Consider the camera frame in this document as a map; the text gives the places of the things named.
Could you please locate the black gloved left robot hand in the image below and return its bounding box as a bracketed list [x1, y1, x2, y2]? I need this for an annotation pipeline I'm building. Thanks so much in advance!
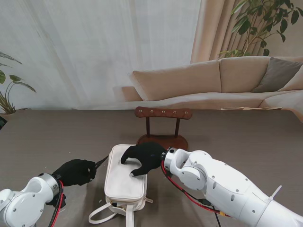
[51, 159, 98, 187]

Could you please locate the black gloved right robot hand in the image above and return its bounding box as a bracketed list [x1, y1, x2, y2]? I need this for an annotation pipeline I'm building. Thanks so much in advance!
[120, 141, 166, 177]

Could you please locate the white zippered pouch bag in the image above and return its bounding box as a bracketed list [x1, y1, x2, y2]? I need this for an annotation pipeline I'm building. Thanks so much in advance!
[89, 144, 154, 227]

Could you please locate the brown wooden jewelry stand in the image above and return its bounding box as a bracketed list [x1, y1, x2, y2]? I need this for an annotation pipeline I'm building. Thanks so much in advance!
[134, 106, 193, 151]

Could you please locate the beige sofa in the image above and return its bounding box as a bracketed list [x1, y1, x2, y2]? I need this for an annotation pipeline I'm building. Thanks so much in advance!
[122, 56, 303, 112]

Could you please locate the broad-leaf green potted plant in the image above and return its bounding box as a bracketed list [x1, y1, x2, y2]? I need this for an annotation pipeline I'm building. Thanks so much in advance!
[0, 51, 37, 115]

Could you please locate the white sheer curtain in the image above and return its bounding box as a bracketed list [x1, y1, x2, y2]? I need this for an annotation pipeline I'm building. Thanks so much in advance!
[0, 0, 202, 111]

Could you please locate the beige curtain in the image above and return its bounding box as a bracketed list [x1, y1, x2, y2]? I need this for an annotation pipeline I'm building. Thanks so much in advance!
[190, 0, 303, 64]

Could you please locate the grey sofa cushion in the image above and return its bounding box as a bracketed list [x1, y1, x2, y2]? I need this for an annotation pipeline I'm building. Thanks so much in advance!
[252, 57, 303, 93]

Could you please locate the tall green leafy plant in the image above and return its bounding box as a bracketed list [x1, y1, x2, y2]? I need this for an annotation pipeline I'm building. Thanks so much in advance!
[219, 0, 300, 59]

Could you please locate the beige sofa cushion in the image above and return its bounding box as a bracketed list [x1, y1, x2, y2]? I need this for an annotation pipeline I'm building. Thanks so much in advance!
[278, 67, 303, 92]

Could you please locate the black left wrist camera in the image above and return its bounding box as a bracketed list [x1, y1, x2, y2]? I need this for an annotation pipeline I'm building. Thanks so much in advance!
[46, 193, 67, 209]

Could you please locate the red left arm cable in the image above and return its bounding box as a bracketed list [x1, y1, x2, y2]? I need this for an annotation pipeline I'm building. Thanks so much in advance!
[48, 181, 66, 227]

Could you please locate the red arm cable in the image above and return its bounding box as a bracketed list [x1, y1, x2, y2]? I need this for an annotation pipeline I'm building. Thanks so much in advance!
[48, 181, 66, 227]
[160, 160, 234, 219]

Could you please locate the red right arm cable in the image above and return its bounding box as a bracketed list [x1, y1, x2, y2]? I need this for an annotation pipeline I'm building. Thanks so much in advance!
[160, 160, 234, 219]

